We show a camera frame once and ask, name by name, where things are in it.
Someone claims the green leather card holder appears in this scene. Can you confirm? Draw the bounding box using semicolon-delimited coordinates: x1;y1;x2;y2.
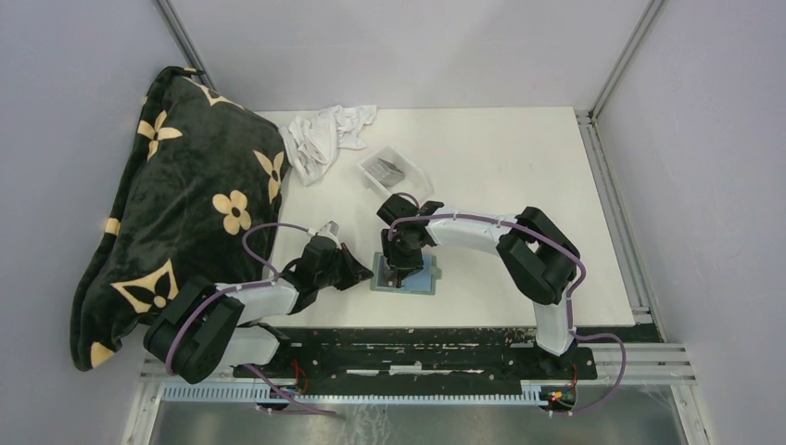
369;250;443;298

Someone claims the clear plastic card box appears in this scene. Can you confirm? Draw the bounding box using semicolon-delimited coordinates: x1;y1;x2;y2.
357;146;434;203

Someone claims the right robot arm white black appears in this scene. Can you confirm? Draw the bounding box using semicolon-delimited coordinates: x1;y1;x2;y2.
376;195;586;378

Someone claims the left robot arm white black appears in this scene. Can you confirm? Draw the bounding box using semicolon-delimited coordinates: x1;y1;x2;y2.
143;235;374;384

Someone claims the stack of credit cards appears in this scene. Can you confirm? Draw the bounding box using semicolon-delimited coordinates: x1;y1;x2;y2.
366;158;406;190

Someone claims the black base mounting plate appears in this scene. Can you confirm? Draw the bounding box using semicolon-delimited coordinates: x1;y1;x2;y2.
230;325;665;398

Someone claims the white crumpled cloth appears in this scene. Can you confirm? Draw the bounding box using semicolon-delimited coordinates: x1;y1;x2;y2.
279;105;378;186

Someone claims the black floral blanket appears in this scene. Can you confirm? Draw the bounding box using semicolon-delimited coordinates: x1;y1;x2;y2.
70;66;290;372

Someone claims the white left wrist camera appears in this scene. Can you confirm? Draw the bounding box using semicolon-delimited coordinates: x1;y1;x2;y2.
308;221;340;245

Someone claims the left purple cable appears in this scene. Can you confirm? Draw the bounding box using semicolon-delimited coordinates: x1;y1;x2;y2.
164;222;340;419

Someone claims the aluminium rail frame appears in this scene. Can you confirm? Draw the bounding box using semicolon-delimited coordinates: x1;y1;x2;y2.
121;1;710;444

